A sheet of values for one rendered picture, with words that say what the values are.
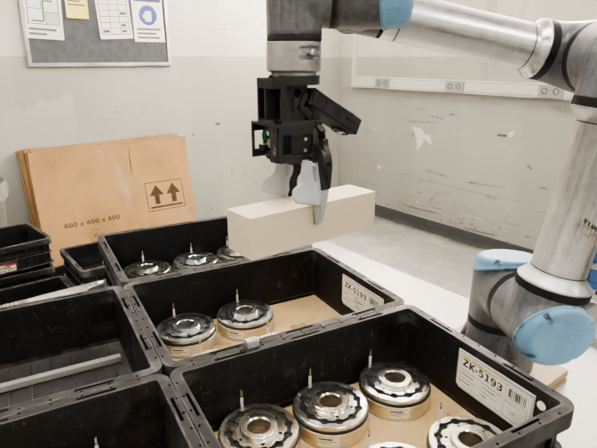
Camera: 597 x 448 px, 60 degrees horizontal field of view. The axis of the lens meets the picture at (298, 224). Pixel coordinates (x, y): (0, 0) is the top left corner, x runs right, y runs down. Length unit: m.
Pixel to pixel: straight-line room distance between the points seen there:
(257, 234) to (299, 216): 0.07
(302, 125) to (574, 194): 0.42
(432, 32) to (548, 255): 0.39
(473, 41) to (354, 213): 0.33
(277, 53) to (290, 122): 0.09
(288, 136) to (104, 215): 2.88
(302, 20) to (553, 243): 0.51
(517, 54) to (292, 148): 0.41
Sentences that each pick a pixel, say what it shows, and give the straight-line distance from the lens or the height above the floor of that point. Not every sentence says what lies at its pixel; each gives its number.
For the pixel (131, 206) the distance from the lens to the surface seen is 3.58.
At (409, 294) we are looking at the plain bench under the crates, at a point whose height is 0.70.
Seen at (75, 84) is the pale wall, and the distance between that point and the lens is 3.60.
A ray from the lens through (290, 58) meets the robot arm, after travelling 0.70.
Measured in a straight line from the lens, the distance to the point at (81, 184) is 3.48.
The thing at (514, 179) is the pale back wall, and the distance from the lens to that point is 3.72.
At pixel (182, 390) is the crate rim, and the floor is 0.93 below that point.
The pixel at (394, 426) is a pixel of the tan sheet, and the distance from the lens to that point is 0.77.
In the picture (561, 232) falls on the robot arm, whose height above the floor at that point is 1.06.
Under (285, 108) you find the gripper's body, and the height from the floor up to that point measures 1.24.
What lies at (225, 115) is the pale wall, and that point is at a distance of 4.04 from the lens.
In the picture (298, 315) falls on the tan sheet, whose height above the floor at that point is 0.83.
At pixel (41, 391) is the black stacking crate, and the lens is 0.91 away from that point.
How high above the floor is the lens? 1.31
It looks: 18 degrees down
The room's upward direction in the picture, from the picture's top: straight up
